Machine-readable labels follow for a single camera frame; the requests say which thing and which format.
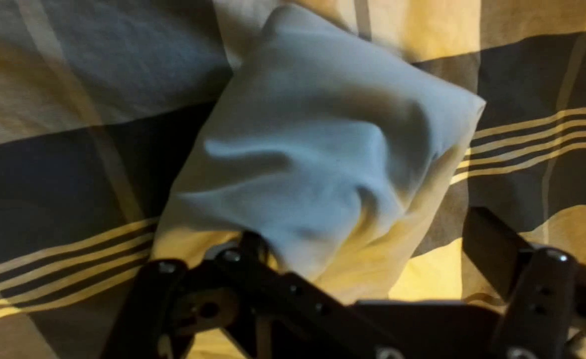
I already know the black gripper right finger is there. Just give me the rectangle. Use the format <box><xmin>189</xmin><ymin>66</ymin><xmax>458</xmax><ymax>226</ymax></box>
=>
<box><xmin>460</xmin><ymin>206</ymin><xmax>586</xmax><ymax>359</ymax></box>

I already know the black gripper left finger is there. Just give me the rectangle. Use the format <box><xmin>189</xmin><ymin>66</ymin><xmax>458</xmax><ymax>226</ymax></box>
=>
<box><xmin>99</xmin><ymin>228</ymin><xmax>400</xmax><ymax>359</ymax></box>

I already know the grey towel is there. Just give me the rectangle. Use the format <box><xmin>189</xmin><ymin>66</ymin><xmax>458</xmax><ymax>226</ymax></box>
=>
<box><xmin>149</xmin><ymin>5</ymin><xmax>488</xmax><ymax>296</ymax></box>

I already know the plaid bedspread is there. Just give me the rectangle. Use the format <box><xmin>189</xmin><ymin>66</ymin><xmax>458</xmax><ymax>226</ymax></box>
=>
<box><xmin>0</xmin><ymin>0</ymin><xmax>586</xmax><ymax>359</ymax></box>

